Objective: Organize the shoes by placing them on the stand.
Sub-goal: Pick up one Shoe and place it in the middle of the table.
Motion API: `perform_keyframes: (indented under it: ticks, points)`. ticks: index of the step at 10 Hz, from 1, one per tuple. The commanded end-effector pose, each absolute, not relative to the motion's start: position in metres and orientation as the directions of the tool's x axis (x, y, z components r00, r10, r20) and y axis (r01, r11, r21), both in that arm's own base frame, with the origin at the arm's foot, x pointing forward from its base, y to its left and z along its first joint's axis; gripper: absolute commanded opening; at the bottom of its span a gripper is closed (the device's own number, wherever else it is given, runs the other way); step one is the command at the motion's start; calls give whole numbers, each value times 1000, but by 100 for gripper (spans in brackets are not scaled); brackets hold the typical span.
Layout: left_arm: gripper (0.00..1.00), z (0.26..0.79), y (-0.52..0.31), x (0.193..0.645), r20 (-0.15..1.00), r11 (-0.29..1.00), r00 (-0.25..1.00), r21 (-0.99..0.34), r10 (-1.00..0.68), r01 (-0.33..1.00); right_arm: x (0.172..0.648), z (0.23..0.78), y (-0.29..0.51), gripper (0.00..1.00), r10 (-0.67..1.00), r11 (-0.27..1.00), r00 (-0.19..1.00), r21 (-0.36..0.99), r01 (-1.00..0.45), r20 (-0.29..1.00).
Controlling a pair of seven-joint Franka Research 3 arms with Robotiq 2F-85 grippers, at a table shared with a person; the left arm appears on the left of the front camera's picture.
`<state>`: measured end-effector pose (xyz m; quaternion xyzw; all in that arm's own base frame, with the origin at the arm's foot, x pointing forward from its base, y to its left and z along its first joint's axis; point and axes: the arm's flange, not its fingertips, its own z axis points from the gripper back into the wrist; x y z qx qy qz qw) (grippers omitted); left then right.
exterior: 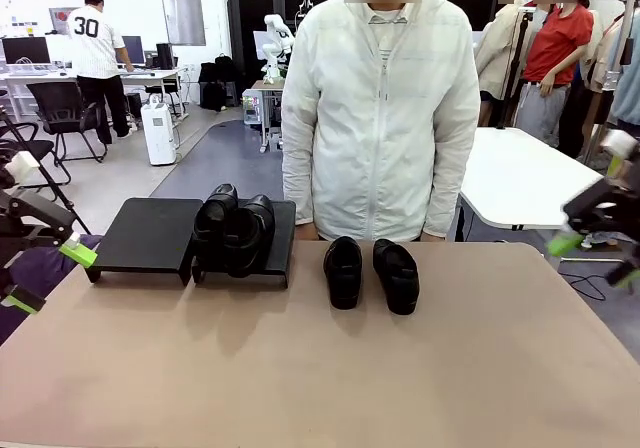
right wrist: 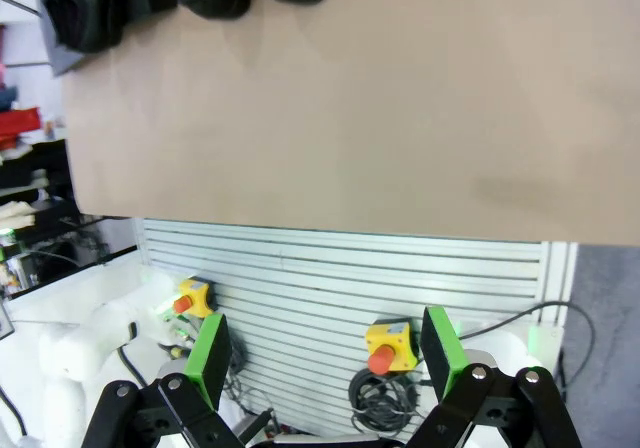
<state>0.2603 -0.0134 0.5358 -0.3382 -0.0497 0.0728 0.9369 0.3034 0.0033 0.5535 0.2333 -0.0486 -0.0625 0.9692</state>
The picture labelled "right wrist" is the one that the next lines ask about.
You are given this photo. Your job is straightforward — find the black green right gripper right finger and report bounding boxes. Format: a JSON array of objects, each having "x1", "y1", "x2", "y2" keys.
[{"x1": 404, "y1": 306, "x2": 584, "y2": 448}]

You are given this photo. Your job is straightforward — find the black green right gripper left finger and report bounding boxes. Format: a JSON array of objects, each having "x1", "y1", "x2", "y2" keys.
[{"x1": 82, "y1": 312, "x2": 246, "y2": 448}]

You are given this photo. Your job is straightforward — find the yellow emergency stop button box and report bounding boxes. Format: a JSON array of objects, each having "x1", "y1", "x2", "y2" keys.
[
  {"x1": 172, "y1": 277, "x2": 215, "y2": 319},
  {"x1": 364, "y1": 319, "x2": 420, "y2": 375}
]

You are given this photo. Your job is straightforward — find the beige flat boards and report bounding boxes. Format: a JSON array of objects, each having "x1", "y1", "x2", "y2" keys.
[{"x1": 0, "y1": 200, "x2": 39, "y2": 230}]

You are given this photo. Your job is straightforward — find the black shelf unit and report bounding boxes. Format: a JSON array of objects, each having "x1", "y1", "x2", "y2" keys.
[{"x1": 0, "y1": 137, "x2": 109, "y2": 299}]

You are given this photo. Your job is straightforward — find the red folded garment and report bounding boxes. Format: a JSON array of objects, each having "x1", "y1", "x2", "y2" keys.
[{"x1": 0, "y1": 107, "x2": 42, "y2": 152}]

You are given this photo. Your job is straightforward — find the black coiled cable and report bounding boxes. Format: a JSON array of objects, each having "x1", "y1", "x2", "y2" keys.
[
  {"x1": 348, "y1": 367, "x2": 427, "y2": 434},
  {"x1": 219, "y1": 335, "x2": 281, "y2": 422}
]

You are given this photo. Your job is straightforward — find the black power cable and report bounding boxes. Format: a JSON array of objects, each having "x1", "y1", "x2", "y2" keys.
[{"x1": 457, "y1": 300, "x2": 597, "y2": 404}]

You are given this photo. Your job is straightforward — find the aluminium profile base plate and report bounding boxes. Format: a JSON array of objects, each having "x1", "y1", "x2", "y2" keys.
[{"x1": 134, "y1": 217, "x2": 577, "y2": 437}]

